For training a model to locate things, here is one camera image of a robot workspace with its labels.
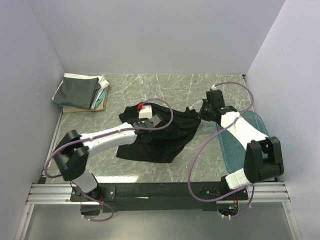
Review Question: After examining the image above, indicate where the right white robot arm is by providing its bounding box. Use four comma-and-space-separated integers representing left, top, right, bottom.
198, 89, 284, 200

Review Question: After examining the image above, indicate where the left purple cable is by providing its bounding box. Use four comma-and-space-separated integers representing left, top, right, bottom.
43, 98, 175, 223

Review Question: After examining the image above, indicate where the teal folded shirt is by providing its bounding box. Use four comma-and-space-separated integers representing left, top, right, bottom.
94, 89, 106, 108

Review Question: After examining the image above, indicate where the aluminium rail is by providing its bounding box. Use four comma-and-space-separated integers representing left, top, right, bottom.
26, 182, 291, 205

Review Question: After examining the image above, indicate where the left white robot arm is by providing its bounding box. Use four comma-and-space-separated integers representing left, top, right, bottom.
53, 114, 165, 202

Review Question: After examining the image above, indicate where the teal plastic bin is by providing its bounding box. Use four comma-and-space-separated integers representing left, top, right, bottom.
218, 110, 269, 174

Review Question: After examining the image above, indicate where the dark green folded shirt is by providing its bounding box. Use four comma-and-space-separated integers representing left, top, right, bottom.
52, 77, 101, 109

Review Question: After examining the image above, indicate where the white folded shirt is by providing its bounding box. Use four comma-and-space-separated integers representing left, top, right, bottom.
52, 73, 110, 109

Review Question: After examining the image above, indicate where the black base beam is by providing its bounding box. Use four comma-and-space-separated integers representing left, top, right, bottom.
70, 181, 249, 216

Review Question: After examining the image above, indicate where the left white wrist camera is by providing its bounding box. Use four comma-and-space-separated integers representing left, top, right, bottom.
137, 103, 153, 120

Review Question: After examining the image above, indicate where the black t shirt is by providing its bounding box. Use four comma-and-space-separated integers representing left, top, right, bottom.
116, 107, 201, 163

